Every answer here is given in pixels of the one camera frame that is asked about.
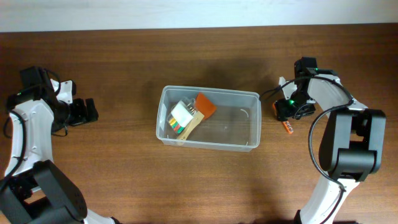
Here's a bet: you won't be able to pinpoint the orange socket rail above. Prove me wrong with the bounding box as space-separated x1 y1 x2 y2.
272 103 294 134

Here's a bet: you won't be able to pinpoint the clear plastic container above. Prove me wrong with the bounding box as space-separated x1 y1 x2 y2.
156 85 262 152

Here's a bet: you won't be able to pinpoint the clear case coloured screwdriver bits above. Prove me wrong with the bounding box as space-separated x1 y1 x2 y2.
167 97 197 135

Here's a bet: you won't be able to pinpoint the orange scraper wooden handle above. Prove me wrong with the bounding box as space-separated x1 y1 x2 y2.
177 92 216 141

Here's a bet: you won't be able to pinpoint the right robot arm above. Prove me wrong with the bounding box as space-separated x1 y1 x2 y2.
276 68 386 223

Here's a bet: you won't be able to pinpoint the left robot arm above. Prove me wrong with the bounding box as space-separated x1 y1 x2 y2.
1 80 118 223

